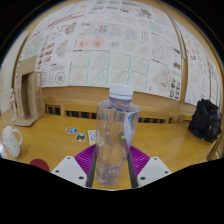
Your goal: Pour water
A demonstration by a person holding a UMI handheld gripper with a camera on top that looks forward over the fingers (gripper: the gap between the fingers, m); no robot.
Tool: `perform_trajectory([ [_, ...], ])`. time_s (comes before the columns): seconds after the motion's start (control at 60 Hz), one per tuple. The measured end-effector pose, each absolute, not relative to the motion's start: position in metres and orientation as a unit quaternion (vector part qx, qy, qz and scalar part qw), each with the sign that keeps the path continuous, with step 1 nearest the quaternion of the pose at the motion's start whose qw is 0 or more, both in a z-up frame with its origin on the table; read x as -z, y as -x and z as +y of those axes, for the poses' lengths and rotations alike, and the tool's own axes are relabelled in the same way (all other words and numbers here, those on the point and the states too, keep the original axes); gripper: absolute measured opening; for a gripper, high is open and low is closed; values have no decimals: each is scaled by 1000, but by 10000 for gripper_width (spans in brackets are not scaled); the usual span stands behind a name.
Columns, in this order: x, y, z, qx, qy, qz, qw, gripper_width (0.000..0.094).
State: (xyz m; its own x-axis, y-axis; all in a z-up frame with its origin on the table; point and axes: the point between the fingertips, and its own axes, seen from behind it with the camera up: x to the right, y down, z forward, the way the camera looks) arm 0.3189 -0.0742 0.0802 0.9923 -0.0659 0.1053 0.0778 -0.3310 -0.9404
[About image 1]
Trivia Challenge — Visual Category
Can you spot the black bag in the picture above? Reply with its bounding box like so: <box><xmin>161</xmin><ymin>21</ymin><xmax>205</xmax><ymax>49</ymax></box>
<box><xmin>188</xmin><ymin>98</ymin><xmax>223</xmax><ymax>144</ymax></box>

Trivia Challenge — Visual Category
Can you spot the wooden chair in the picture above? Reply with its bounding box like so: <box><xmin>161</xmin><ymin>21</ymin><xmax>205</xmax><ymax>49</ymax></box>
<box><xmin>208</xmin><ymin>133</ymin><xmax>224</xmax><ymax>161</ymax></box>

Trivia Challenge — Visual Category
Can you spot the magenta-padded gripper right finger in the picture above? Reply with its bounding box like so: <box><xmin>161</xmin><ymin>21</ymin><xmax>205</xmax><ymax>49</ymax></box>
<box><xmin>126</xmin><ymin>144</ymin><xmax>173</xmax><ymax>189</ymax></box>

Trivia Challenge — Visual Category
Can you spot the clear plastic water bottle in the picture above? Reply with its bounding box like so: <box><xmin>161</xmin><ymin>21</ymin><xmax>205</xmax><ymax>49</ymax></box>
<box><xmin>95</xmin><ymin>83</ymin><xmax>141</xmax><ymax>187</ymax></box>

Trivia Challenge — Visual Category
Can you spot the printed paper posters group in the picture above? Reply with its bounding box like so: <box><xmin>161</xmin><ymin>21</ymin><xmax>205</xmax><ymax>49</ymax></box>
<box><xmin>19</xmin><ymin>0</ymin><xmax>223</xmax><ymax>107</ymax></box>

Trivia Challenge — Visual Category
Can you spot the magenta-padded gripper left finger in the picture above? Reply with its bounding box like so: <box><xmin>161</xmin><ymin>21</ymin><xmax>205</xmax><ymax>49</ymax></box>
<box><xmin>50</xmin><ymin>143</ymin><xmax>99</xmax><ymax>189</ymax></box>

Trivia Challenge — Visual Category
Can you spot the white printed card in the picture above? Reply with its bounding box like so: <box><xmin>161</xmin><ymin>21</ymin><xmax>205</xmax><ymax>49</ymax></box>
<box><xmin>87</xmin><ymin>129</ymin><xmax>98</xmax><ymax>146</ymax></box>

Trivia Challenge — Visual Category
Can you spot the white ceramic mug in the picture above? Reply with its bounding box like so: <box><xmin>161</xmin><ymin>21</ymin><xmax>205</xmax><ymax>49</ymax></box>
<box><xmin>1</xmin><ymin>125</ymin><xmax>24</xmax><ymax>159</ymax></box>

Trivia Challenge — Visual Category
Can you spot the brown cardboard box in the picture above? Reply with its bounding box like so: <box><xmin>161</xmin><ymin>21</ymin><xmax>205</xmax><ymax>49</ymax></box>
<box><xmin>13</xmin><ymin>54</ymin><xmax>45</xmax><ymax>128</ymax></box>

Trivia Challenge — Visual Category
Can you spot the round dark picture sticker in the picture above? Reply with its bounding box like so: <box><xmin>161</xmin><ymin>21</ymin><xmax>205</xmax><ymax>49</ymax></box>
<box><xmin>74</xmin><ymin>132</ymin><xmax>87</xmax><ymax>142</ymax></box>

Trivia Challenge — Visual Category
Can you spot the round blue orange sticker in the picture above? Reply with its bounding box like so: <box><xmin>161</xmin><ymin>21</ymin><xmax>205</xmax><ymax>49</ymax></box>
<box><xmin>64</xmin><ymin>126</ymin><xmax>79</xmax><ymax>135</ymax></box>

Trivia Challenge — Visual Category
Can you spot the flat round red coaster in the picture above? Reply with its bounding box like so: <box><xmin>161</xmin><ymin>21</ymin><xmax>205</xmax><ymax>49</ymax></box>
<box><xmin>29</xmin><ymin>158</ymin><xmax>51</xmax><ymax>173</ymax></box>

